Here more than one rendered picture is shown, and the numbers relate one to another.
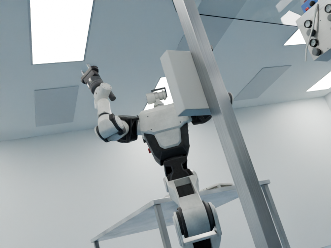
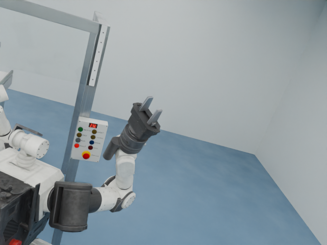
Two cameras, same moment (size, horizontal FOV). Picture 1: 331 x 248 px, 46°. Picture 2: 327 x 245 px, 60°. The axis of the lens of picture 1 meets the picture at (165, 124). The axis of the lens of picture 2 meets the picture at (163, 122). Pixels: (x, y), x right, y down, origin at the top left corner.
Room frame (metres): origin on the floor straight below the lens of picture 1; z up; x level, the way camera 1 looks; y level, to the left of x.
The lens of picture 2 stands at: (2.78, 0.59, 1.82)
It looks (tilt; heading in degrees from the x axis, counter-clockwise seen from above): 20 degrees down; 193
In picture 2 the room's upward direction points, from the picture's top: 18 degrees clockwise
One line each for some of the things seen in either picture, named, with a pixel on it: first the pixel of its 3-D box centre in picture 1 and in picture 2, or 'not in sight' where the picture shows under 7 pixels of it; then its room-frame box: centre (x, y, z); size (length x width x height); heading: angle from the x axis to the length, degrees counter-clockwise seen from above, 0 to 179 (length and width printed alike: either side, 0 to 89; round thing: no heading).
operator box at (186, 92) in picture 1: (189, 82); (89, 139); (1.38, -0.14, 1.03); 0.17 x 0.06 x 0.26; 124
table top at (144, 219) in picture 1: (172, 213); not in sight; (3.58, 0.17, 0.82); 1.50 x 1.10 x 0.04; 33
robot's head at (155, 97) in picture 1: (155, 99); (29, 146); (2.07, 0.01, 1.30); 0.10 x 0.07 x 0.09; 94
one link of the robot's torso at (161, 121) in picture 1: (166, 133); (7, 203); (2.14, 0.01, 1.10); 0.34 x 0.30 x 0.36; 94
